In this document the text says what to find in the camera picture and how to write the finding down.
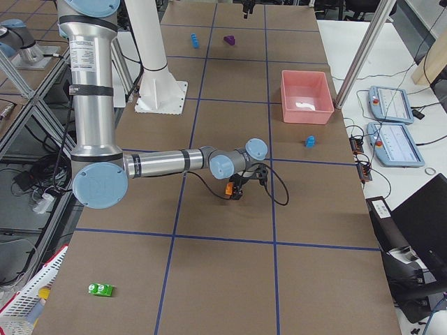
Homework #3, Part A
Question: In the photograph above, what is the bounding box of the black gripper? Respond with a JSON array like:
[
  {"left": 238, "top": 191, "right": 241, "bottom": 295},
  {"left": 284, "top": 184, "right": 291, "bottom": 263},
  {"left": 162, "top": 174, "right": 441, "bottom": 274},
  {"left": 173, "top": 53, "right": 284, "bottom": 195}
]
[
  {"left": 242, "top": 0, "right": 254, "bottom": 18},
  {"left": 231, "top": 174, "right": 252, "bottom": 200}
]

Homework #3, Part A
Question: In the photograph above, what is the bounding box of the orange sloped block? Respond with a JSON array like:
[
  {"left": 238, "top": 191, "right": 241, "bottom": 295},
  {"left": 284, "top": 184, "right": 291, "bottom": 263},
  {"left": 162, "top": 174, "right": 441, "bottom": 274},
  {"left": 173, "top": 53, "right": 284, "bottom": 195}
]
[{"left": 225, "top": 182, "right": 234, "bottom": 198}]

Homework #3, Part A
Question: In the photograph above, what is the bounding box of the purple sloped block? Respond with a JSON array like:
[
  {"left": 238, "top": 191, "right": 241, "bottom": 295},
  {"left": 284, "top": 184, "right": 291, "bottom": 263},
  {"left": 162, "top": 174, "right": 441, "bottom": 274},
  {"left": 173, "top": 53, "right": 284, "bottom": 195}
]
[{"left": 223, "top": 35, "right": 236, "bottom": 46}]

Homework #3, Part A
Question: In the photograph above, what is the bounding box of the small blue block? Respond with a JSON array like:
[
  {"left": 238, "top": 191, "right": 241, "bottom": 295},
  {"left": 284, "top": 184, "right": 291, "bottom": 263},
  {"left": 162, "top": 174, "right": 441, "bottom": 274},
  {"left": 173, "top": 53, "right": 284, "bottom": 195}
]
[{"left": 305, "top": 135, "right": 316, "bottom": 148}]

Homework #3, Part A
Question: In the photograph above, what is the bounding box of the pink plastic box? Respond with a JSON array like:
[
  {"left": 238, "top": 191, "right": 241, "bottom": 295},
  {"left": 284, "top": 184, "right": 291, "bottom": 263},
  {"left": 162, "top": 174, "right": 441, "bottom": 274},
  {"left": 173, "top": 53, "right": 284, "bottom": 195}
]
[{"left": 281, "top": 70, "right": 334, "bottom": 125}]

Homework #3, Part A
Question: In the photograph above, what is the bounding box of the long blue block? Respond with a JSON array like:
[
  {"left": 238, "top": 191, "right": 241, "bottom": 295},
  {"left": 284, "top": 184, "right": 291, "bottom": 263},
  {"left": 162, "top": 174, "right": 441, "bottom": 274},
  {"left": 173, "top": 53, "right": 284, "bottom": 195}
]
[{"left": 191, "top": 33, "right": 200, "bottom": 49}]

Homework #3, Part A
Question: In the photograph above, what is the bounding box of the upper grey usb hub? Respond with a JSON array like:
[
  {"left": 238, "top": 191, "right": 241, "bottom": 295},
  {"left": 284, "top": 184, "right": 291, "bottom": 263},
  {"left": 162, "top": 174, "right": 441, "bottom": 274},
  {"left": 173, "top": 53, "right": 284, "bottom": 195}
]
[{"left": 349, "top": 136, "right": 364, "bottom": 155}]

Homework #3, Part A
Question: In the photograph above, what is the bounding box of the grey usb hub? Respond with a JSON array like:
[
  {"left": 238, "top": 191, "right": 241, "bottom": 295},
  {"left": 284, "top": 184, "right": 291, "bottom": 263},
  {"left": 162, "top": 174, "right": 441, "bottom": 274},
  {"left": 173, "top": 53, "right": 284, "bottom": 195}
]
[
  {"left": 356, "top": 163, "right": 372, "bottom": 184},
  {"left": 349, "top": 136, "right": 364, "bottom": 155}
]

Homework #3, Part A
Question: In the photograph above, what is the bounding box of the lower grey usb hub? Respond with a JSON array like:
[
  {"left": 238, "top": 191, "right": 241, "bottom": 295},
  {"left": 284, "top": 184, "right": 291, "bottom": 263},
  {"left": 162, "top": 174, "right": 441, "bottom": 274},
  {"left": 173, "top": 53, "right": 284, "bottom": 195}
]
[{"left": 356, "top": 163, "right": 372, "bottom": 184}]

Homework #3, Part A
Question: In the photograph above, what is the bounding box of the lower teach pendant tablet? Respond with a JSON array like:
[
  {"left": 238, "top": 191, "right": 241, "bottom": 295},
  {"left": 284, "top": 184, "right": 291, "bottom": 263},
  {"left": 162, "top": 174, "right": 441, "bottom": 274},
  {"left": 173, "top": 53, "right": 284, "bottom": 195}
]
[{"left": 367, "top": 122, "right": 425, "bottom": 168}]

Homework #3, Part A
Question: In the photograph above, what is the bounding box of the teach pendant tablet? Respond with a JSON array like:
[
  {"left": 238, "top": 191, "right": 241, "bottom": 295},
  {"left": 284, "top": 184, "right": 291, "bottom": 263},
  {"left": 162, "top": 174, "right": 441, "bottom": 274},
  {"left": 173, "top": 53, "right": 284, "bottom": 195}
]
[
  {"left": 367, "top": 122, "right": 425, "bottom": 168},
  {"left": 368, "top": 86, "right": 414, "bottom": 124}
]

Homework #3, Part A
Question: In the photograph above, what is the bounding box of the green double block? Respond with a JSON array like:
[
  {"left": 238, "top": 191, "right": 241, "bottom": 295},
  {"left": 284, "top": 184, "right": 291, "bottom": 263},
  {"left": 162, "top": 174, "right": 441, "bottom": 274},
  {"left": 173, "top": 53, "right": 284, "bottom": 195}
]
[{"left": 88, "top": 283, "right": 114, "bottom": 297}]

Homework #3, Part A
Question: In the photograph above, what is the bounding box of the upper teach pendant tablet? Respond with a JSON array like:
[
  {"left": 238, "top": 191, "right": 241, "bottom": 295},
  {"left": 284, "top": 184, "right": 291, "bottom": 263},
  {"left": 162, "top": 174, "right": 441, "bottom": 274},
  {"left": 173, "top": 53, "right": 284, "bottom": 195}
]
[{"left": 368, "top": 86, "right": 414, "bottom": 124}]

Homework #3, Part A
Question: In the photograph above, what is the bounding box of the black laptop computer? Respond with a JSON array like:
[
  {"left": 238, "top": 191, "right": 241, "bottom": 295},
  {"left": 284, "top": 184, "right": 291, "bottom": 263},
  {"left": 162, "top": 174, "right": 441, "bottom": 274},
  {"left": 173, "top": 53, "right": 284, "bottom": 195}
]
[{"left": 366, "top": 174, "right": 446, "bottom": 322}]

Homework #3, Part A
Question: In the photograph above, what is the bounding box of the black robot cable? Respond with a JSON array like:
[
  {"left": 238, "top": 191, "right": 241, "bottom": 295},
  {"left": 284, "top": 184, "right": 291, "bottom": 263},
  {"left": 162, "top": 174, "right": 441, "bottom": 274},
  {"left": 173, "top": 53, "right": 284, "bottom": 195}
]
[{"left": 188, "top": 161, "right": 290, "bottom": 207}]

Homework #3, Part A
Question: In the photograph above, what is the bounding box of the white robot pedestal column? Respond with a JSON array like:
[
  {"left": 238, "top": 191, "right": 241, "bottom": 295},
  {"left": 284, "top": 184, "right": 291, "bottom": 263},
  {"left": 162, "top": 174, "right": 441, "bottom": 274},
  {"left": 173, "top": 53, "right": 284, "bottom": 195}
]
[{"left": 125, "top": 0, "right": 188, "bottom": 115}]

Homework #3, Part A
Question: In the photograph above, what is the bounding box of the aluminium frame post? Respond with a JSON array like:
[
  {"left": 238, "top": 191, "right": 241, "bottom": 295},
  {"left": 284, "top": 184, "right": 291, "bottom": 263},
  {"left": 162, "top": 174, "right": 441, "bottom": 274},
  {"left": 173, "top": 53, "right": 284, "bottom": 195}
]
[{"left": 334, "top": 0, "right": 396, "bottom": 109}]

